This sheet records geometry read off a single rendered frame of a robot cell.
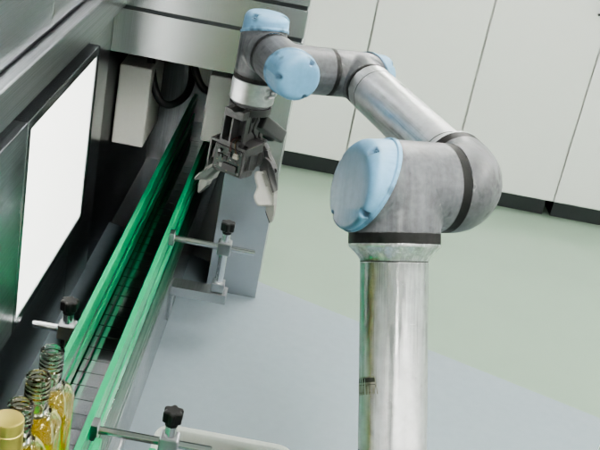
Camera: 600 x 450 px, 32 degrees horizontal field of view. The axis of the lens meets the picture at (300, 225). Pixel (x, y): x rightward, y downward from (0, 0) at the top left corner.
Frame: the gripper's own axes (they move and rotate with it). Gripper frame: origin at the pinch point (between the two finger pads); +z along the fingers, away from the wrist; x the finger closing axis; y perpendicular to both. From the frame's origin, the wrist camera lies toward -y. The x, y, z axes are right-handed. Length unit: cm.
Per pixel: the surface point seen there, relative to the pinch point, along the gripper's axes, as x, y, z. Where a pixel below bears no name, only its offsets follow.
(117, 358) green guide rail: 3.3, 35.3, 14.0
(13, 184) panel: -9, 48, -14
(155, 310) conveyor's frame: -9.0, 6.4, 22.6
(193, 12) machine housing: -29.7, -23.4, -23.8
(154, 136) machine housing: -71, -81, 30
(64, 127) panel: -21.5, 22.6, -12.5
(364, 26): -105, -292, 34
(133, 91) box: -45, -29, -1
